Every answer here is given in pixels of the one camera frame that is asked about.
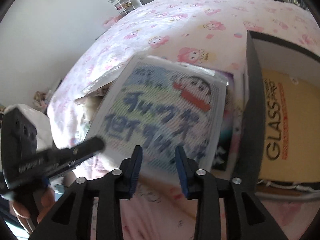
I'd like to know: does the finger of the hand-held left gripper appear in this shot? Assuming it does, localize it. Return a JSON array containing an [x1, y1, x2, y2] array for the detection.
[[37, 136, 105, 178]]

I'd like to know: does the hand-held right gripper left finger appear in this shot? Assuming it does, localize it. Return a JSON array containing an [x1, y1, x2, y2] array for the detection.
[[29, 145, 143, 240]]

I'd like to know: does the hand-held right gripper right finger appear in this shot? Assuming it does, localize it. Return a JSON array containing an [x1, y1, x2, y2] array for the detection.
[[174, 146, 290, 240]]

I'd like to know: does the cartoon printed card packet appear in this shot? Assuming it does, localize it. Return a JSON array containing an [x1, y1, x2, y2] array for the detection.
[[84, 54, 229, 174]]

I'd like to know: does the black storage box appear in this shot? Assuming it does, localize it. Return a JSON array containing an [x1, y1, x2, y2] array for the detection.
[[231, 30, 320, 199]]

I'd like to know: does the person's left hand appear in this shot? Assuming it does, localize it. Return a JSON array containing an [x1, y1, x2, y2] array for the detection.
[[10, 186, 57, 227]]

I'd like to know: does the white plastic bag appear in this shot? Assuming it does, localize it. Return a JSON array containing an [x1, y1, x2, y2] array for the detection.
[[4, 104, 53, 155]]

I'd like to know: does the beige plush toy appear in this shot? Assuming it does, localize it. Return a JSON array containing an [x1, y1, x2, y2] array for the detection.
[[74, 94, 107, 130]]

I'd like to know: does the silver foil packet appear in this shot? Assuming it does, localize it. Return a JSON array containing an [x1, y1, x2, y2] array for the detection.
[[81, 74, 127, 97]]

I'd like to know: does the dark holographic card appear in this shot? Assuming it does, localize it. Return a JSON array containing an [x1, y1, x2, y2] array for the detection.
[[211, 71, 244, 172]]

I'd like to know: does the yellow packet with black lettering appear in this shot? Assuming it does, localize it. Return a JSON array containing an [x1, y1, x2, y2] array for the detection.
[[259, 69, 320, 184]]

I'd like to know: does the pink cartoon printed blanket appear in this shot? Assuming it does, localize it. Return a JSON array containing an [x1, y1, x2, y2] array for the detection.
[[47, 0, 320, 240]]

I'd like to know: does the white wire shelf rack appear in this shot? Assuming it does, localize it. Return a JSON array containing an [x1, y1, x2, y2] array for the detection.
[[106, 0, 142, 18]]

